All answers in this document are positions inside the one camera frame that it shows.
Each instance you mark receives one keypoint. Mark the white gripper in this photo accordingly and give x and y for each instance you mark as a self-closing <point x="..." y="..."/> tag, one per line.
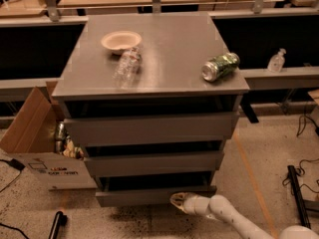
<point x="192" y="205"/>

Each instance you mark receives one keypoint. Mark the grey bottom drawer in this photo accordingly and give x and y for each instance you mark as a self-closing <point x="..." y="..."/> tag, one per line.
<point x="152" y="189"/>

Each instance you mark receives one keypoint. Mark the grey drawer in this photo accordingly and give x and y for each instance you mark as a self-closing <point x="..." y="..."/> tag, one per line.
<point x="155" y="158"/>
<point x="152" y="189"/>
<point x="142" y="121"/>

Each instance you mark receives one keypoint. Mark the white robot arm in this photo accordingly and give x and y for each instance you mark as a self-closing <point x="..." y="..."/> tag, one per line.
<point x="219" y="208"/>

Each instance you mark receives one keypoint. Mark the grey middle drawer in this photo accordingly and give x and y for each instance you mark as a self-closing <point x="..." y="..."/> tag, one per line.
<point x="155" y="158"/>

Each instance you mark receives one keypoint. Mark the grey top drawer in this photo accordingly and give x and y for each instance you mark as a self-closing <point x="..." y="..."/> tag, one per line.
<point x="142" y="121"/>

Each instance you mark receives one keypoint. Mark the grey drawer cabinet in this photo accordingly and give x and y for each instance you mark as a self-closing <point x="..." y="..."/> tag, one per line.
<point x="174" y="49"/>

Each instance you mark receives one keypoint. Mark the black object bottom left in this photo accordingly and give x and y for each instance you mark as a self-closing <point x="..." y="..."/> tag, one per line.
<point x="60" y="219"/>

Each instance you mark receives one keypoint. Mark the cans in cardboard box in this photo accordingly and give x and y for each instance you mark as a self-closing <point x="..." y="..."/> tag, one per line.
<point x="64" y="144"/>

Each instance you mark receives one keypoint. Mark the green soda can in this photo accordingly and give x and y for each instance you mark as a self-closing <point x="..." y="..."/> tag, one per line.
<point x="220" y="66"/>

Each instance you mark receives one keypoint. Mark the clear plastic bottle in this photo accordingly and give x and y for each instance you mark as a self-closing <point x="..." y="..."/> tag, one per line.
<point x="128" y="67"/>

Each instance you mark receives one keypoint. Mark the cardboard box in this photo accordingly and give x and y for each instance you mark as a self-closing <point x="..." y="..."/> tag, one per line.
<point x="30" y="139"/>

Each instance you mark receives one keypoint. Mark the white paper bowl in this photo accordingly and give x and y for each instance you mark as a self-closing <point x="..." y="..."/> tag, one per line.
<point x="117" y="42"/>

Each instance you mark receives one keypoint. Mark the black floor rail right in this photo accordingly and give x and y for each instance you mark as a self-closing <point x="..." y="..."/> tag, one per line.
<point x="303" y="216"/>

